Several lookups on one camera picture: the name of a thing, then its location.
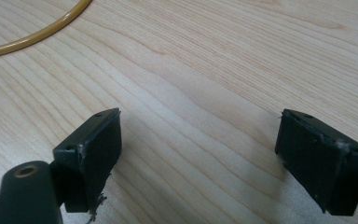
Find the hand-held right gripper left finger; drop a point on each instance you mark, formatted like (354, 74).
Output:
(90, 155)

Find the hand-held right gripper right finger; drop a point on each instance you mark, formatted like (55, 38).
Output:
(317, 165)

